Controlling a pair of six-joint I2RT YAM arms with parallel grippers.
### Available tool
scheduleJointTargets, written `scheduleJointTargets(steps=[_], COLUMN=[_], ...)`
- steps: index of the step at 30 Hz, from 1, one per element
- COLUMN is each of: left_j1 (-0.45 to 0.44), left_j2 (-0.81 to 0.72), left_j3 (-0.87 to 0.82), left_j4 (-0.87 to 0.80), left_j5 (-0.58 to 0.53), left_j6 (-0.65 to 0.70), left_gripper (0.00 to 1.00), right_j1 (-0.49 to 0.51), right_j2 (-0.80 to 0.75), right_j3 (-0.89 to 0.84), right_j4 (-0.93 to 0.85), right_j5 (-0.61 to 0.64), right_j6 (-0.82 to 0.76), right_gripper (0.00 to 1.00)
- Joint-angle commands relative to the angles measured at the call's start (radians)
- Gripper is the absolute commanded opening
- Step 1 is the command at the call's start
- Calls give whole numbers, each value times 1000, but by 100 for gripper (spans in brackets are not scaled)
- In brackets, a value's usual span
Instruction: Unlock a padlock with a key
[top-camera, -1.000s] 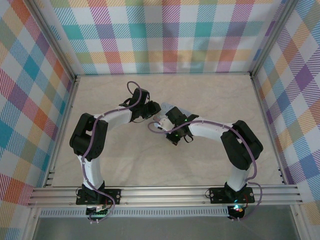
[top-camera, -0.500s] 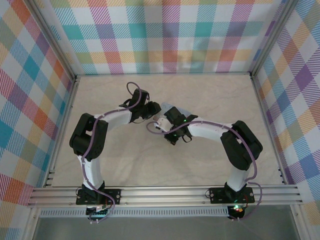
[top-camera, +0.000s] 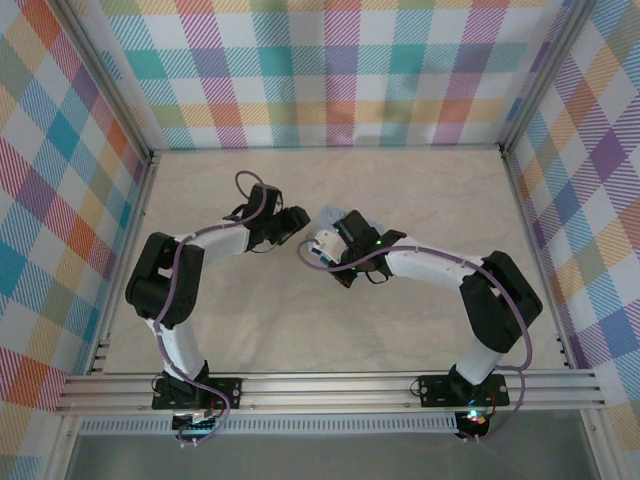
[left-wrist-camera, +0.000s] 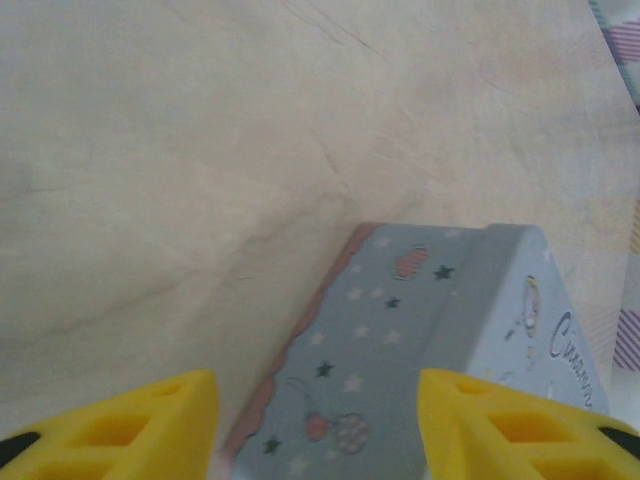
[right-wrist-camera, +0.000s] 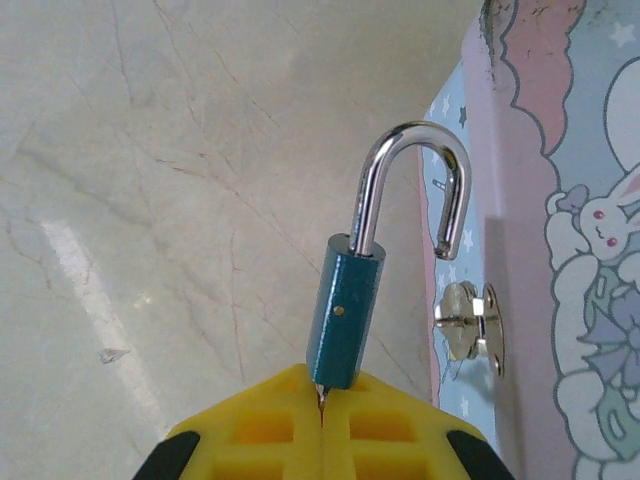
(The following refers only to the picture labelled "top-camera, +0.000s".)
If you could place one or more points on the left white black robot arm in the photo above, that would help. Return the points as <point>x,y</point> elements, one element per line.
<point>165,285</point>

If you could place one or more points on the thin aluminium back rail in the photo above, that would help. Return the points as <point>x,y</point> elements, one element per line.
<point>325,149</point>

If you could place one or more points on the aluminium side rail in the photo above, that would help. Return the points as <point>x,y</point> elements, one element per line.
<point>523,210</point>
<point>140,210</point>

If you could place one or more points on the long aluminium base rail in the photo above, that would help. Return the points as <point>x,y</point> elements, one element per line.
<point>325,390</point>

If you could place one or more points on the small circuit board with light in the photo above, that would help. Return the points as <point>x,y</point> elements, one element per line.
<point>472,417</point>

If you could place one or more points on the circuit board with green lights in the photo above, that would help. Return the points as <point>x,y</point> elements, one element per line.
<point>195,425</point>

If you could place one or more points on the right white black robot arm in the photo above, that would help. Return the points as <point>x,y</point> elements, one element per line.
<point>435,265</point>

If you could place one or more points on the aluminium frame post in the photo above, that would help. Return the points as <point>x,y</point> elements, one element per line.
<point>107,75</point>
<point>544,75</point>

